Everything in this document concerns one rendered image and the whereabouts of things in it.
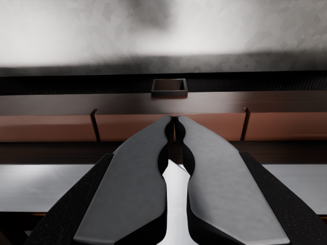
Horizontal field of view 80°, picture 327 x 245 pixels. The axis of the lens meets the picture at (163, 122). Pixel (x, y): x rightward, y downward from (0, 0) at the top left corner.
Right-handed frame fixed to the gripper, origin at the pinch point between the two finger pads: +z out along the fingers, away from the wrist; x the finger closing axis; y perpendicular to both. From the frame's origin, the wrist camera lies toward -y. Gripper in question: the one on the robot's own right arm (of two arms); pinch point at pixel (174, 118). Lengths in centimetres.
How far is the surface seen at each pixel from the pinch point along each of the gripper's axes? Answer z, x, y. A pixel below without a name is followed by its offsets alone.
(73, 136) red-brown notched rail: 9.1, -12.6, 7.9
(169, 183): 5.4, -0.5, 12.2
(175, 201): 5.4, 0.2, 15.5
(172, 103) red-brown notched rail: 11.7, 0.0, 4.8
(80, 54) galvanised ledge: 23.8, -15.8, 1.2
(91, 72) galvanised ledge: 23.8, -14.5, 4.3
